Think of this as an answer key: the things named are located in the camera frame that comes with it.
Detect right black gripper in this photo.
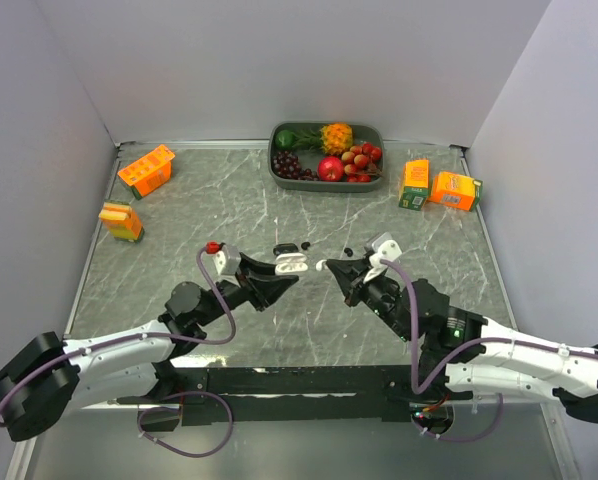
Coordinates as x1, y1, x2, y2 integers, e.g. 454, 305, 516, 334
326, 256, 414, 341

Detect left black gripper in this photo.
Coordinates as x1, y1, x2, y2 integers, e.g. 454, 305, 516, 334
195, 252, 299, 326

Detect white earbud charging case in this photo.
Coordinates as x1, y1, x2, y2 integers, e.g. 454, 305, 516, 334
275, 252, 308, 275

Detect black earbud charging case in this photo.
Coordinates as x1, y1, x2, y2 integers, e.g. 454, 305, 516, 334
273, 243, 299, 255

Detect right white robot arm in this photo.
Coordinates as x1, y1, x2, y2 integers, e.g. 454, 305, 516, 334
317, 258, 598, 424

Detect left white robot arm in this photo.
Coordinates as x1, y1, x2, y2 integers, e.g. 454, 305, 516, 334
0, 244, 308, 442

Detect red apple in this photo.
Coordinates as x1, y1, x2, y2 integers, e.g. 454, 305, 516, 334
317, 156, 344, 182

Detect red lychee bunch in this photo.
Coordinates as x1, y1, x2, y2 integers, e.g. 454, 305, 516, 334
340, 142, 383, 183

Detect green yellow carton right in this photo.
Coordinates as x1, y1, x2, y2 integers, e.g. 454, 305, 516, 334
398, 158, 430, 211

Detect dark grape bunch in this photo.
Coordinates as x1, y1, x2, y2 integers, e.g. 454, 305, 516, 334
271, 151, 319, 181

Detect orange carton far right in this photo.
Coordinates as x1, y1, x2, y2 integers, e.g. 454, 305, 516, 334
428, 171, 483, 211

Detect orange pineapple toy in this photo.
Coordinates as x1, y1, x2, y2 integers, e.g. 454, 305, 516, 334
293, 123, 354, 156

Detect grey fruit tray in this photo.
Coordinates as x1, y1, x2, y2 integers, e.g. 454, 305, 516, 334
268, 121, 387, 193

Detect green lime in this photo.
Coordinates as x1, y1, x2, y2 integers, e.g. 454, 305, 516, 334
274, 129, 295, 151

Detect yellow orange carton left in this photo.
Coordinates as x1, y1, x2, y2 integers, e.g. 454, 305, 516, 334
99, 202, 145, 243

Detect orange juice carton far left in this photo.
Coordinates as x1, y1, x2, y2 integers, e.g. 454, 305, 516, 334
118, 144, 175, 200

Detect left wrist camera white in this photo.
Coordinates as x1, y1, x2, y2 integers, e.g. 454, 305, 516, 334
205, 242, 241, 276

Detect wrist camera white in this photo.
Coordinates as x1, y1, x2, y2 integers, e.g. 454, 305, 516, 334
205, 242, 241, 276
363, 232, 402, 283

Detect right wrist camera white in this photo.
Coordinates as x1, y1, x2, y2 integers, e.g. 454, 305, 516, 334
363, 232, 402, 283

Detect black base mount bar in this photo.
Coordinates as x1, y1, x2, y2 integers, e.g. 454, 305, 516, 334
118, 365, 472, 426

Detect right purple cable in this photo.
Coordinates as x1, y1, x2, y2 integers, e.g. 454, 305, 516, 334
378, 258, 598, 444

